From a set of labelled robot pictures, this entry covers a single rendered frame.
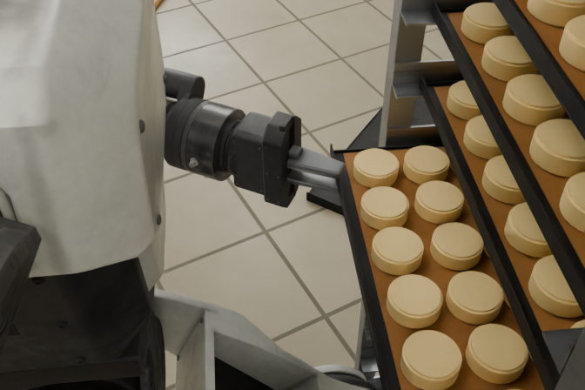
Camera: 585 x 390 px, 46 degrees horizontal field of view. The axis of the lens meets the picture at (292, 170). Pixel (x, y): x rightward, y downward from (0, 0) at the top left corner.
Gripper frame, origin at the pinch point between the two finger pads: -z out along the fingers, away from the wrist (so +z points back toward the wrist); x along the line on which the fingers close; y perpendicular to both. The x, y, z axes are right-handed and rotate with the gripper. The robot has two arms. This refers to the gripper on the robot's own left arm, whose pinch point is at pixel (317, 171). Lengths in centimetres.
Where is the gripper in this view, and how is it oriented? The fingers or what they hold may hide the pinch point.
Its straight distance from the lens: 77.5
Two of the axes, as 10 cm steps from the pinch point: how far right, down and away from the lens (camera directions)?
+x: 0.0, -7.5, -6.7
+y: 4.1, -6.1, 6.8
